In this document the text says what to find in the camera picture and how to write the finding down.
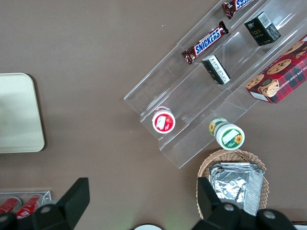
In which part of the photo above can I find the Snickers chocolate bar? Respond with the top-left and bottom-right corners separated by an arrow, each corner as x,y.
222,0 -> 255,20
181,21 -> 230,65

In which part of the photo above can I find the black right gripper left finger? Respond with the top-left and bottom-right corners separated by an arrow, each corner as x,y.
32,177 -> 91,230

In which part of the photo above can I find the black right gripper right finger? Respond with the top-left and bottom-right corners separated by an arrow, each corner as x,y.
191,177 -> 243,230

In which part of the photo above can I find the red lid yogurt cup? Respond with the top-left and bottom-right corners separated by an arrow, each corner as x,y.
151,106 -> 176,134

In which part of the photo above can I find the light tan wicker basket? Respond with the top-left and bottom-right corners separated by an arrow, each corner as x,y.
196,149 -> 270,220

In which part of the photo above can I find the beige rectangular serving tray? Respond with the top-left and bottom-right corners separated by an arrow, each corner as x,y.
0,72 -> 46,154

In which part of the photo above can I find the green lid yogurt cup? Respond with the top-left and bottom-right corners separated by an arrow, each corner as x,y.
208,117 -> 246,151

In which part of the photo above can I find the clear acrylic bottle rack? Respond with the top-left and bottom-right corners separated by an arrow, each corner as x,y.
0,190 -> 52,218

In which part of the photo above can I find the clear acrylic tiered stand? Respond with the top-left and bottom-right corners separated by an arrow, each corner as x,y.
123,0 -> 307,170

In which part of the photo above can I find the silver foil container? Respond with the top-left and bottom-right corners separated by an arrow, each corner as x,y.
208,162 -> 264,218

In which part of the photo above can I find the red cola bottle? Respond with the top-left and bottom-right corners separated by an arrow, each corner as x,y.
0,196 -> 23,214
15,195 -> 44,220

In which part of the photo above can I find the red tartan cookie box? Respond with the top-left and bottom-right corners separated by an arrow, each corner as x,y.
246,34 -> 307,104

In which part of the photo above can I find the small black carton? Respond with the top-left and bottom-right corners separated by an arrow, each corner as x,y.
244,11 -> 282,46
201,54 -> 231,86

